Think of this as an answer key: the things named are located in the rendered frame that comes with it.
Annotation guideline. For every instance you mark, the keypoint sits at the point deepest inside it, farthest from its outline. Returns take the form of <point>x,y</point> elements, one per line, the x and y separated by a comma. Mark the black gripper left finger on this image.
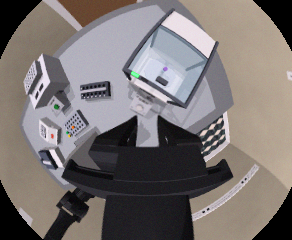
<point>120,134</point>

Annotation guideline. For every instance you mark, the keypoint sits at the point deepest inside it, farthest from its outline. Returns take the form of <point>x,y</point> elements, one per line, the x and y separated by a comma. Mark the grey bench mat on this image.
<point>100,55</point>

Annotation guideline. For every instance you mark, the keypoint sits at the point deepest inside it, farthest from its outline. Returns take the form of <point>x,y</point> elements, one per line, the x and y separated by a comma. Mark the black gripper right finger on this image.
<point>176,136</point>

